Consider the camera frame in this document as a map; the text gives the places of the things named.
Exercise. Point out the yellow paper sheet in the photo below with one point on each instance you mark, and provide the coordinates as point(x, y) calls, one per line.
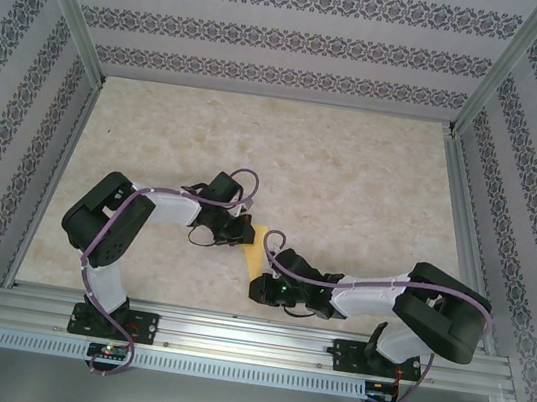
point(255, 260)

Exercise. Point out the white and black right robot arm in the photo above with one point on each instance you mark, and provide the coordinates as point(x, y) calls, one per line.
point(365, 299)

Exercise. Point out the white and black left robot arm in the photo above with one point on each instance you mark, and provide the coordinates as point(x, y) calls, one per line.
point(104, 283)

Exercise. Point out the circuit board with blue light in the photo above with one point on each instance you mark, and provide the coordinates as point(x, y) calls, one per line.
point(379, 389)

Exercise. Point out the circuit board with green light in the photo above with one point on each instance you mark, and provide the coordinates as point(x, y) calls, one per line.
point(107, 351)

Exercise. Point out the white left camera bracket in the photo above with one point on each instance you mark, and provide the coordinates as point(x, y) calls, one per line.
point(248, 206)

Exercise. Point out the long aluminium mounting rail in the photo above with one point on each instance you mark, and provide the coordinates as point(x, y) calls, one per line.
point(248, 334)

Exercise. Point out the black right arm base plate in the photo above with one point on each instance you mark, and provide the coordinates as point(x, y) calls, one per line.
point(344, 356)

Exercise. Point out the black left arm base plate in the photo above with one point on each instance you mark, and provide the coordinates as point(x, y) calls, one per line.
point(146, 327)

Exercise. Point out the aluminium side rail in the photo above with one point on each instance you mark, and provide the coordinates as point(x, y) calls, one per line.
point(57, 169)
point(462, 189)

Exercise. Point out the aluminium frame post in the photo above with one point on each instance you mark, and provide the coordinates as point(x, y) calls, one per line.
point(501, 69)
point(70, 4)

